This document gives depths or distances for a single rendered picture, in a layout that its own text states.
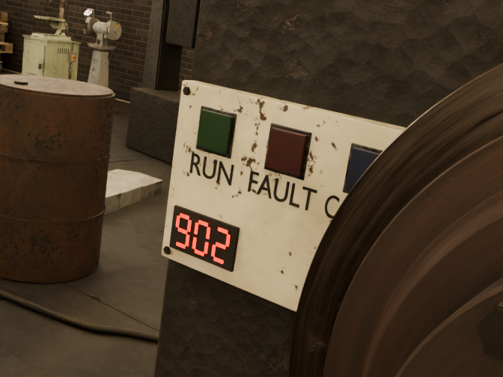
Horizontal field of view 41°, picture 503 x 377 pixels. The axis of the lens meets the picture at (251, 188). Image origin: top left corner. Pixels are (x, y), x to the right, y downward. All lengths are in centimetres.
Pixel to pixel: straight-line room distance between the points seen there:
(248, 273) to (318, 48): 21
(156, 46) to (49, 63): 240
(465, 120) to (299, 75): 25
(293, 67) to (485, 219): 30
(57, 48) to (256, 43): 786
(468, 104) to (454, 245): 8
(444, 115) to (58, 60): 817
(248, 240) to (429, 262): 29
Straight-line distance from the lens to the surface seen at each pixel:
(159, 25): 628
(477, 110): 38
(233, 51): 65
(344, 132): 56
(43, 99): 303
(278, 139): 59
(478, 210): 36
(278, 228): 60
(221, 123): 62
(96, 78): 903
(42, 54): 842
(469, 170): 37
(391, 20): 57
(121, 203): 449
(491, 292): 30
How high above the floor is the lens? 131
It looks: 14 degrees down
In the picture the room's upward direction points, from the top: 9 degrees clockwise
